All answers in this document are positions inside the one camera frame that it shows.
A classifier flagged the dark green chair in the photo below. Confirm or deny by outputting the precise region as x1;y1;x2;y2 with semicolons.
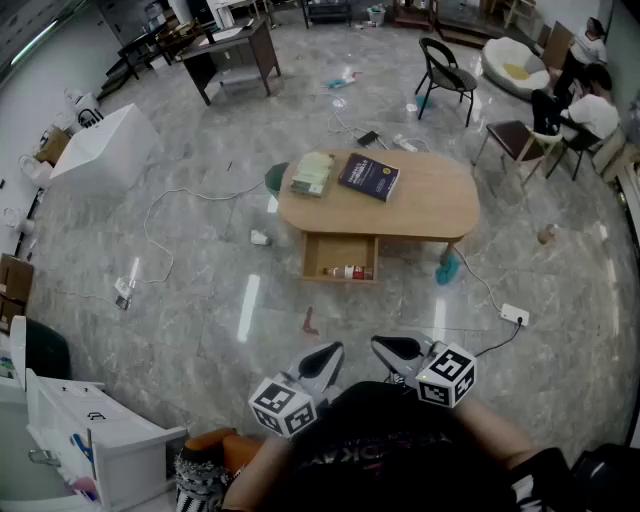
24;316;73;382

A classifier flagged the person's right forearm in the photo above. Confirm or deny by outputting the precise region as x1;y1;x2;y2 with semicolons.
455;398;534;470

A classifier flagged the cardboard box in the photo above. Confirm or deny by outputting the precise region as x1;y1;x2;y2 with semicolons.
0;252;36;335

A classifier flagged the plastic bottle with red label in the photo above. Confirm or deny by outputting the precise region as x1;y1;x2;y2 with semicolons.
322;264;375;282

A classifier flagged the black monitor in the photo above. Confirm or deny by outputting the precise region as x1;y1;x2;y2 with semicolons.
569;441;640;512

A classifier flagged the dark wooden desk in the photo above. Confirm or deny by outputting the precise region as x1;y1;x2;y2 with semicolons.
178;17;282;107

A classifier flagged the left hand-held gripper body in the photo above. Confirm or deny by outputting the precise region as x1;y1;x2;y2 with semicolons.
248;369;344;440

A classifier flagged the pale green book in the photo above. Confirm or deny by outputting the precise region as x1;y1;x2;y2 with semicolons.
289;151;337;199

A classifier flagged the dark green waste bin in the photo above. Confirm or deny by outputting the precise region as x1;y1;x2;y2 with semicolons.
263;161;291;199

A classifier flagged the brown paper bag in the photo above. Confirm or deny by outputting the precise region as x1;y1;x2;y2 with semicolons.
33;125;73;167

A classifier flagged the person's left forearm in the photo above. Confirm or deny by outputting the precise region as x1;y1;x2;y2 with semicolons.
222;433;297;512

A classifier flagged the black wicker chair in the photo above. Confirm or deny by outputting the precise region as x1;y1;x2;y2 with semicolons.
414;36;479;128

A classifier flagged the person's black shirt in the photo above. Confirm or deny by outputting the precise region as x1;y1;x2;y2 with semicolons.
269;380;574;512

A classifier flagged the long white cable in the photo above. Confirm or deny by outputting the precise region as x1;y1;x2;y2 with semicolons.
54;178;267;304

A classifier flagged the black low table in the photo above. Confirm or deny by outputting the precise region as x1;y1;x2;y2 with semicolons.
117;23;174;82

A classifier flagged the white power strip cable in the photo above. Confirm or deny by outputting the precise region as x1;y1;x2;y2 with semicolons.
452;244;504;314

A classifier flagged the black cable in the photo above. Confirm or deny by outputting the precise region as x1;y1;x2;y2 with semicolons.
474;321;524;359

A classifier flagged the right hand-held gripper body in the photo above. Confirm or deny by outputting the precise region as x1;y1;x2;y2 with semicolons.
392;341;478;409

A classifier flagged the wooden drawer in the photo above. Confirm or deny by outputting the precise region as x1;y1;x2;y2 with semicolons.
301;231;380;285

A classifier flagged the wooden coffee table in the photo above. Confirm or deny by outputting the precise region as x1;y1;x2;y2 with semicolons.
277;148;482;266

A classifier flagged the white angular box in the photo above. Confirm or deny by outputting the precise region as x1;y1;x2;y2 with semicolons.
49;102;162;192

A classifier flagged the brown seat wooden chair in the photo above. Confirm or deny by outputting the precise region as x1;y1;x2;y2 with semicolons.
471;119;564;189

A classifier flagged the white cabinet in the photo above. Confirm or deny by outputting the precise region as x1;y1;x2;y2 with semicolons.
24;367;188;512

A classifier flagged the white beanbag seat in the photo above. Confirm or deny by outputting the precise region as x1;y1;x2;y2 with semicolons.
480;35;552;102

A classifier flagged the dark blue book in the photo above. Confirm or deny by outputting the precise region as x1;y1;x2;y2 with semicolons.
337;152;402;204

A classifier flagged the teal fluffy cloth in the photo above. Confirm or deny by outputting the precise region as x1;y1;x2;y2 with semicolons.
434;251;467;287

